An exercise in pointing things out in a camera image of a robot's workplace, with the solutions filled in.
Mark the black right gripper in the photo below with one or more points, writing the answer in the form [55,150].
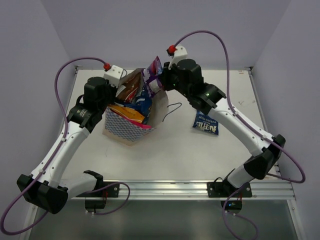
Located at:
[164,77]

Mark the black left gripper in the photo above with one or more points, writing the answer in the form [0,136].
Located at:
[111,93]

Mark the purple snack packet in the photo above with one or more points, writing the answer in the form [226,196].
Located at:
[151,77]

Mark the brown Chio snack bag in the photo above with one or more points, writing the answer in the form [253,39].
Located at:
[129,88]

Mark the orange yellow snack bag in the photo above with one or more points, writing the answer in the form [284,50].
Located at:
[127,112]

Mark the blue Burts chips bag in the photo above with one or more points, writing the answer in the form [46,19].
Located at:
[142,103]

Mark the blue checkered paper bag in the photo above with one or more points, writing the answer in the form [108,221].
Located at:
[123,130]

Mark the blue Kettle chips bag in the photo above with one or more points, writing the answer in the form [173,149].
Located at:
[205,123]

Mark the red Real crisps bag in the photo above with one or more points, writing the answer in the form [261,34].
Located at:
[142,126]

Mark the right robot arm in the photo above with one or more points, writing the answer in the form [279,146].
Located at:
[186,78]

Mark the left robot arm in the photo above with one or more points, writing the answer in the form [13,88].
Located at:
[44,186]

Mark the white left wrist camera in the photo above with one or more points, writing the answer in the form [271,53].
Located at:
[115,75]

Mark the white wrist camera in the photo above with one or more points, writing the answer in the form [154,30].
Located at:
[115,75]
[177,53]

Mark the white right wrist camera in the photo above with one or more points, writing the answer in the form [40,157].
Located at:
[177,53]

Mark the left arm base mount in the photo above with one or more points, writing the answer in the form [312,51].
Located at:
[100,192]

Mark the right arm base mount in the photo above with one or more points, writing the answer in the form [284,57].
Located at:
[220,188]

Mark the aluminium rail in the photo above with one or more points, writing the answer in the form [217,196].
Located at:
[171,190]

